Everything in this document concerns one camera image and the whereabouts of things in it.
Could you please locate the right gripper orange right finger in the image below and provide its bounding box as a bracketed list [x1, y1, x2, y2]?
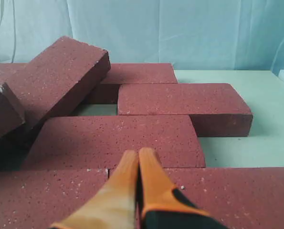
[138, 147, 226, 229]

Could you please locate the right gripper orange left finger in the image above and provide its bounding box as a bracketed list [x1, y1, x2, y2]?
[50, 150, 138, 229]

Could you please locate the red brick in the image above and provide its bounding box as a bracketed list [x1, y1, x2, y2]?
[83, 63, 178, 104]
[165, 167, 284, 229]
[0, 62, 32, 84]
[6, 36, 110, 133]
[0, 83, 25, 138]
[0, 169, 111, 229]

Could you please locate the red brick third row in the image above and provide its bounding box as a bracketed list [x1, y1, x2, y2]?
[21, 115, 206, 170]

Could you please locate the red brick second row right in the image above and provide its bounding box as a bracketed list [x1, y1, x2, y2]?
[117, 83, 253, 137]

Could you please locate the white backdrop cloth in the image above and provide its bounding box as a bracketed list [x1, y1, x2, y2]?
[0, 0, 284, 91]

